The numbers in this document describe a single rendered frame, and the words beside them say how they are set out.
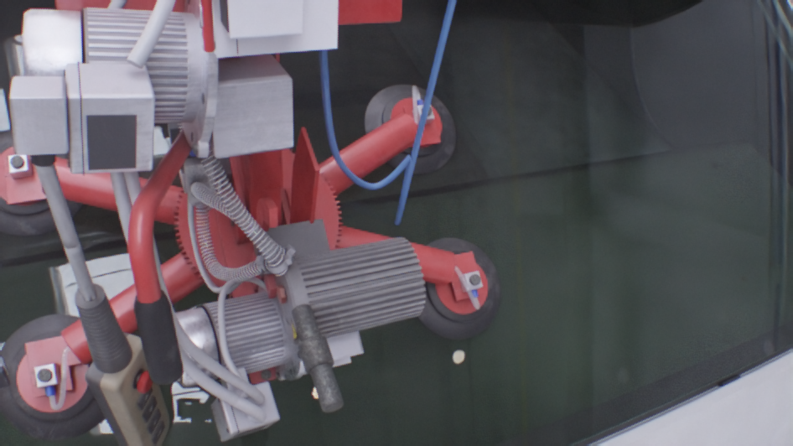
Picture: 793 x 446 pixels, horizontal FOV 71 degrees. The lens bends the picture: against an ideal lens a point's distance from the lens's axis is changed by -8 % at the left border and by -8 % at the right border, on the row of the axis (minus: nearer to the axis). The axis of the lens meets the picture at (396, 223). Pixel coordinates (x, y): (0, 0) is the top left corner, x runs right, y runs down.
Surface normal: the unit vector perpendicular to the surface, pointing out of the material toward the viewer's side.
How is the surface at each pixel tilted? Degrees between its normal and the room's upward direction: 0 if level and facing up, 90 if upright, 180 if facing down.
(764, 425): 55
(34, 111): 79
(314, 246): 26
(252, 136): 73
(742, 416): 50
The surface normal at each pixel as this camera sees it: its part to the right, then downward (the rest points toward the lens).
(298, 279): 0.22, -0.56
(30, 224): 0.36, 0.11
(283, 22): 0.40, 0.54
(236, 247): 0.32, -0.27
